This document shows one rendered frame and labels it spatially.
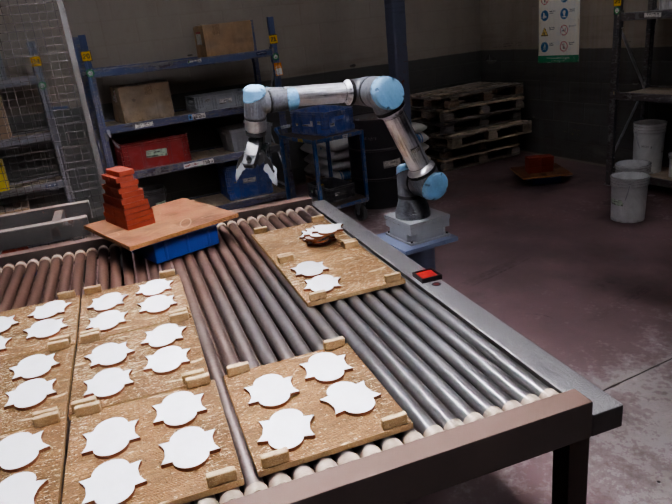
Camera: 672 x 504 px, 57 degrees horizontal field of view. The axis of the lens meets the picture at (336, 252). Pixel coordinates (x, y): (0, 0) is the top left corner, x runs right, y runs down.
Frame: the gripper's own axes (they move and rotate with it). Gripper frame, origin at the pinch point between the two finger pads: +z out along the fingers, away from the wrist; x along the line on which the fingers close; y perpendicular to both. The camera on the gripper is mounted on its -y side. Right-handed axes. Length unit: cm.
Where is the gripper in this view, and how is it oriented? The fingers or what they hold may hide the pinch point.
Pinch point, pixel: (256, 185)
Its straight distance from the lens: 225.4
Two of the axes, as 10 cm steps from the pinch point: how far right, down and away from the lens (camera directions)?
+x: -9.8, -1.2, 1.3
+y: 1.7, -5.2, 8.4
